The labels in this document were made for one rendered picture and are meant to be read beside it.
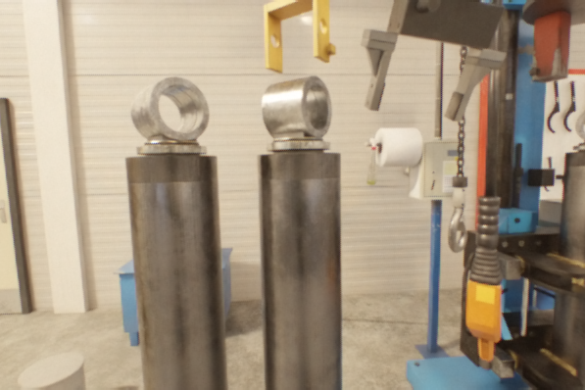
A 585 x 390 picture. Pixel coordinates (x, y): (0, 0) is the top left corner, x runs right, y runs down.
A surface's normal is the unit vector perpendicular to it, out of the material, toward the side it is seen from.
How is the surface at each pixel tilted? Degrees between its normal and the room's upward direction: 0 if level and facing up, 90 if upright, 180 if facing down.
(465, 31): 114
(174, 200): 90
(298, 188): 90
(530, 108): 90
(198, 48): 90
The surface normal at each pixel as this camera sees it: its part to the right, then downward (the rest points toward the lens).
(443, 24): 0.09, 0.49
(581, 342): -0.72, 0.09
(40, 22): 0.08, 0.10
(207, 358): 0.75, 0.05
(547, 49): -0.89, 0.07
